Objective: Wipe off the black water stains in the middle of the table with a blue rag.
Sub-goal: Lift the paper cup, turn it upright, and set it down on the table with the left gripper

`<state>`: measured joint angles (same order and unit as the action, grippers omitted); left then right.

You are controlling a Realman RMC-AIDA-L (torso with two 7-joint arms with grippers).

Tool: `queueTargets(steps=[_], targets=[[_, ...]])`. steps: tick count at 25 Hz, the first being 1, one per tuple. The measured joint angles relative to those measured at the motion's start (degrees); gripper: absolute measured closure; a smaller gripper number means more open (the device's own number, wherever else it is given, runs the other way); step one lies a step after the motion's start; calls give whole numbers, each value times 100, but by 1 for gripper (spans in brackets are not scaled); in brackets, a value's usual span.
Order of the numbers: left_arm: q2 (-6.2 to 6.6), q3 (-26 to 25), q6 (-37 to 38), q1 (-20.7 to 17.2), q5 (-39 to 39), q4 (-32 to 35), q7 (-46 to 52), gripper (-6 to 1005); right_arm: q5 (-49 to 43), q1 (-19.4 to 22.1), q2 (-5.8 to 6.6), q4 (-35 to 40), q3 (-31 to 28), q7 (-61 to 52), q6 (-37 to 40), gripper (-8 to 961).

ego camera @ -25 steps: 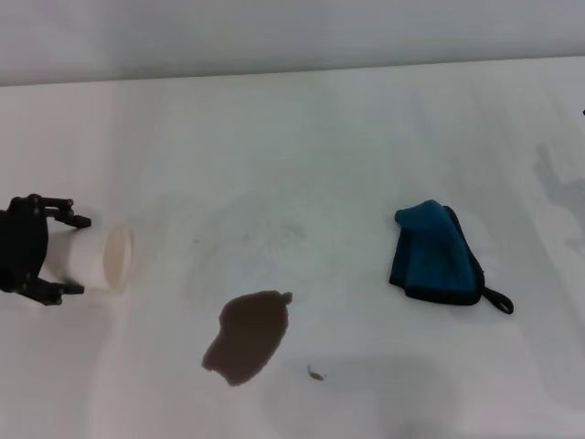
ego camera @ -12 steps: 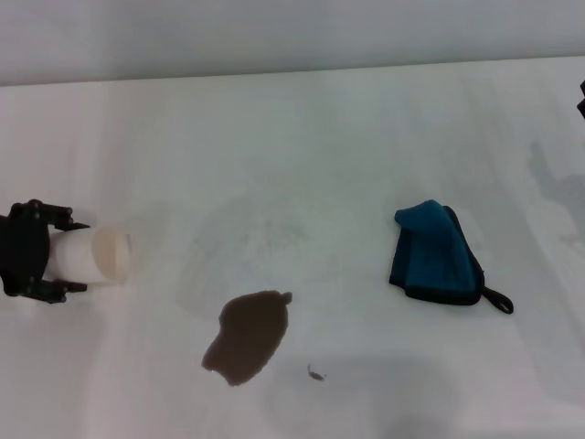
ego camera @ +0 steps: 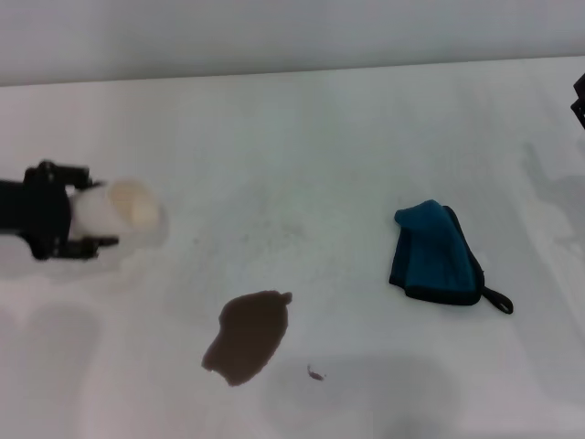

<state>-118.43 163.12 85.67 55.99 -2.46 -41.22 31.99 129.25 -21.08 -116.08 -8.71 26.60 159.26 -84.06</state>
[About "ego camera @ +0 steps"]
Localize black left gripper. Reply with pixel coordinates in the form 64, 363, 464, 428
22, 159, 121, 262

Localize white paper cup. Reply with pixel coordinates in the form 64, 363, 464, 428
69, 177, 162, 241

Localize blue rag with black trim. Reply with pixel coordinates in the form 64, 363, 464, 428
388, 198, 515, 316

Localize large dark liquid stain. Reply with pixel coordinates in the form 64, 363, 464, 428
201, 289, 293, 388

